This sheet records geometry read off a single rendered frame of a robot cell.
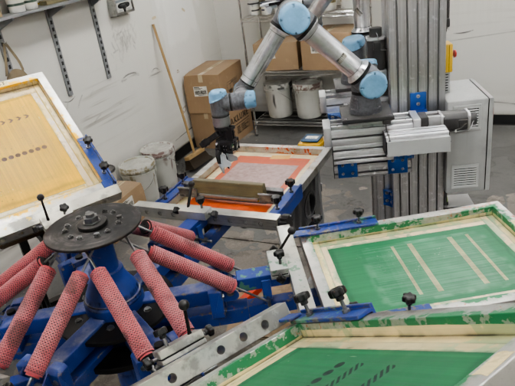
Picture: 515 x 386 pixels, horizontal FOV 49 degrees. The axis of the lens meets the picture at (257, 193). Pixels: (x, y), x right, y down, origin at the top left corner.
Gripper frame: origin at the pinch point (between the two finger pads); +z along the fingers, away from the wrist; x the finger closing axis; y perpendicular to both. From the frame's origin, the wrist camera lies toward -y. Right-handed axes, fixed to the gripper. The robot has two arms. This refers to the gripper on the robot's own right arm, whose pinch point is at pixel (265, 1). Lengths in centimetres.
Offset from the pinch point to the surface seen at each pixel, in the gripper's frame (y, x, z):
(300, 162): 64, -64, -41
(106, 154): 120, 6, 184
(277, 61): 115, 194, 113
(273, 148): 62, -56, -21
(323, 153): 61, -58, -51
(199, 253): 32, -172, -59
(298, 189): 54, -101, -58
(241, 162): 63, -71, -10
